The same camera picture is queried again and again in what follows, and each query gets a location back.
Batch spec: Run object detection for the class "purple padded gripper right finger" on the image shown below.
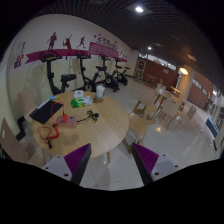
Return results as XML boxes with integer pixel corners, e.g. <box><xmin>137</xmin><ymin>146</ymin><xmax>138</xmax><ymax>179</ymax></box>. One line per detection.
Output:
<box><xmin>132</xmin><ymin>143</ymin><xmax>181</xmax><ymax>185</ymax></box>

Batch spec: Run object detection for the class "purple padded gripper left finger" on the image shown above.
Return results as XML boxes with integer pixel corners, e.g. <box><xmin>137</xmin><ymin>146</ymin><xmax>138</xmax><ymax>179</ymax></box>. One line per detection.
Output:
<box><xmin>42</xmin><ymin>143</ymin><xmax>92</xmax><ymax>185</ymax></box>

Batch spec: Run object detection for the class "red charger plug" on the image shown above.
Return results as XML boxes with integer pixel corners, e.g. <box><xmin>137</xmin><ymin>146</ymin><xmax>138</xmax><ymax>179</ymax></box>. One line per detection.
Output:
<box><xmin>62</xmin><ymin>114</ymin><xmax>68</xmax><ymax>122</ymax></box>

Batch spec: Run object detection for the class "pink power strip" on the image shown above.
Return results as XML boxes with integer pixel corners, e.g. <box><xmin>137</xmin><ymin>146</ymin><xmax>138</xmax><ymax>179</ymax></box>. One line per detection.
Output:
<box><xmin>56</xmin><ymin>116</ymin><xmax>77</xmax><ymax>128</ymax></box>

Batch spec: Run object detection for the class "round wooden table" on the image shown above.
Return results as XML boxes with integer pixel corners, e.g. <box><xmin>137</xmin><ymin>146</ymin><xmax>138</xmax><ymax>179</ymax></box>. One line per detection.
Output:
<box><xmin>32</xmin><ymin>92</ymin><xmax>129</xmax><ymax>162</ymax></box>

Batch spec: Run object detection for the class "black laptop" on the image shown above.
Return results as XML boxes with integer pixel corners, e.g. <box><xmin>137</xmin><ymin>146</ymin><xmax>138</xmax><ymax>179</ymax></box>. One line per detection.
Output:
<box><xmin>29</xmin><ymin>100</ymin><xmax>63</xmax><ymax>124</ymax></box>

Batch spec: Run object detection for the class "green wet wipes pack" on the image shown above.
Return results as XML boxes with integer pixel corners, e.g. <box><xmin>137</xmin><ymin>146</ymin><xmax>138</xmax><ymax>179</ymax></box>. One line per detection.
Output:
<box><xmin>71</xmin><ymin>96</ymin><xmax>93</xmax><ymax>108</ymax></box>

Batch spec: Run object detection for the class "round white table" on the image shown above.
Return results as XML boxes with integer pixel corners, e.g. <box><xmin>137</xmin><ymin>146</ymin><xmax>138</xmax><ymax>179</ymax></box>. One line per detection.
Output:
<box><xmin>155</xmin><ymin>88</ymin><xmax>181</xmax><ymax>109</ymax></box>

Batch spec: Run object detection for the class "white tissue box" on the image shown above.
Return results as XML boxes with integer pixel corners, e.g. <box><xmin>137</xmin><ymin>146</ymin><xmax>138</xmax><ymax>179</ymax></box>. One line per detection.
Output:
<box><xmin>74</xmin><ymin>90</ymin><xmax>83</xmax><ymax>98</ymax></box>

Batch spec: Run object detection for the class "white cup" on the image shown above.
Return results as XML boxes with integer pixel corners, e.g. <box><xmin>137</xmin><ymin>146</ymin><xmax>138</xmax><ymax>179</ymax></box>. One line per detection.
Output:
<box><xmin>96</xmin><ymin>85</ymin><xmax>105</xmax><ymax>98</ymax></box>

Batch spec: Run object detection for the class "black exercise bike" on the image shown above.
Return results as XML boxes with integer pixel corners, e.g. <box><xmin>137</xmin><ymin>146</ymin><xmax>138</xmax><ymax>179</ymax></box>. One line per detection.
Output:
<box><xmin>98</xmin><ymin>53</ymin><xmax>122</xmax><ymax>88</ymax></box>
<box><xmin>75</xmin><ymin>50</ymin><xmax>121</xmax><ymax>93</ymax></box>
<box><xmin>39</xmin><ymin>49</ymin><xmax>77</xmax><ymax>96</ymax></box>
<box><xmin>115</xmin><ymin>65</ymin><xmax>129</xmax><ymax>86</ymax></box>

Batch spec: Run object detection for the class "black charger with cable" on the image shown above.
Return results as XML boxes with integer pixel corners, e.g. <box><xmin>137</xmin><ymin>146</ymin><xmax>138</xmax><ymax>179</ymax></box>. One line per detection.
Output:
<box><xmin>77</xmin><ymin>110</ymin><xmax>99</xmax><ymax>123</ymax></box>

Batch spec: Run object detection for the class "red charging cable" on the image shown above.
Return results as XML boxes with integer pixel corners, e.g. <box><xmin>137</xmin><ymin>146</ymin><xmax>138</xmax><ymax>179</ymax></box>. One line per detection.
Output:
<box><xmin>37</xmin><ymin>100</ymin><xmax>65</xmax><ymax>146</ymax></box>

